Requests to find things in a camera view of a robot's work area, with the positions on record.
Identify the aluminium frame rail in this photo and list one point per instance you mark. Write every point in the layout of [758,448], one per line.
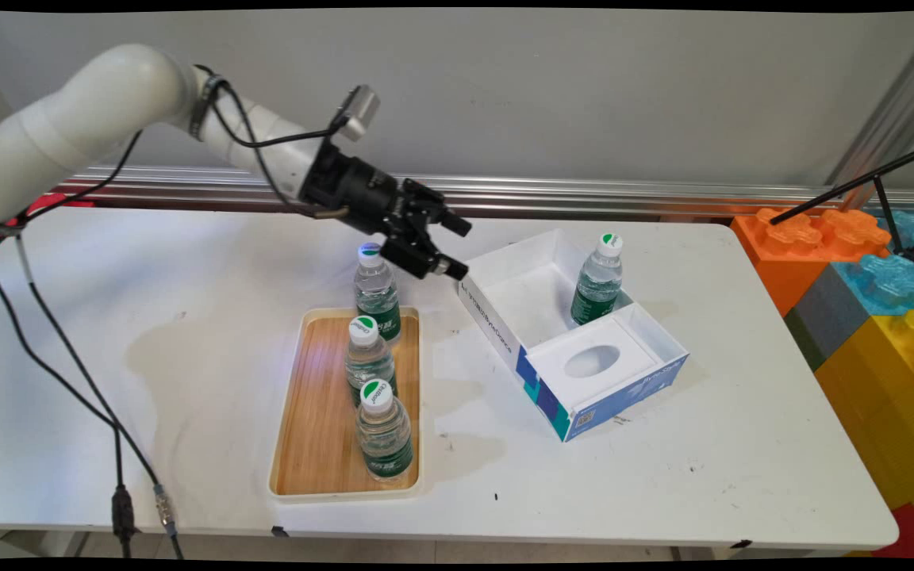
[663,198]

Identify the yellow toy building block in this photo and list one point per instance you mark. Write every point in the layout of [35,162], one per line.
[885,412]

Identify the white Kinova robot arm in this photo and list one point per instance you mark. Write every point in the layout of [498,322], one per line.
[92,111]

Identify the aluminium frame post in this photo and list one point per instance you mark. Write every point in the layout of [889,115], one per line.
[893,111]

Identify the green label water bottle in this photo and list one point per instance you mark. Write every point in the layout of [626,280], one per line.
[384,436]
[598,285]
[363,329]
[378,293]

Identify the grey toy building block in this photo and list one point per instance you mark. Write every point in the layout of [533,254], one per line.
[822,317]

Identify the wooden tray with cream rim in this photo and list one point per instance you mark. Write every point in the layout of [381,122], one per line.
[322,444]

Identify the red studded toy block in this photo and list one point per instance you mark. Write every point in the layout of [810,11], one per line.
[48,202]

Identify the white and blue cardboard box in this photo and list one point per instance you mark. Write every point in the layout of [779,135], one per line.
[631,388]

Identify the translucent blue toy block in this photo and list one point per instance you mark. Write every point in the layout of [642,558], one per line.
[913,226]
[885,285]

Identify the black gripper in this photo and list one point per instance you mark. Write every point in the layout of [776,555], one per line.
[358,194]

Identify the black tripod stand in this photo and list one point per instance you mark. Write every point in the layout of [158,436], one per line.
[838,189]

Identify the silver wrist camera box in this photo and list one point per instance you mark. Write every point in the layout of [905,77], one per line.
[362,107]

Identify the orange toy building block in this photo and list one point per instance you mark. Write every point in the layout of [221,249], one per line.
[782,270]

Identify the large red toy block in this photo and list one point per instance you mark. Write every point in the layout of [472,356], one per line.
[913,535]

